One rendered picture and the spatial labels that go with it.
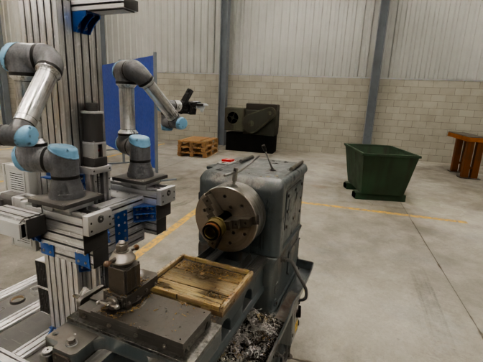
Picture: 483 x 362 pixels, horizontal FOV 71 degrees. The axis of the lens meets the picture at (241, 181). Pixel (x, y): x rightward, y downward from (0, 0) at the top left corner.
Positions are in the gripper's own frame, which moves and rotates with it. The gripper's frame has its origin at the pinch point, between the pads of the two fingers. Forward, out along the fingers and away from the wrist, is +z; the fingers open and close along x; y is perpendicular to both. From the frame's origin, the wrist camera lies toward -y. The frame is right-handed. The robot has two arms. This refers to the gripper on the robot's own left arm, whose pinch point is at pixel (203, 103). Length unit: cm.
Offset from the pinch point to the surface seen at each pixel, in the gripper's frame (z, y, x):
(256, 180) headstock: -32, 22, 87
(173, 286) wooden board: -83, 57, 96
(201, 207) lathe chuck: -57, 36, 76
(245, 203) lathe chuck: -48, 28, 96
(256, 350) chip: -58, 83, 123
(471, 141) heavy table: 792, 67, 21
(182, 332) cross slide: -103, 44, 128
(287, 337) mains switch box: -4, 121, 107
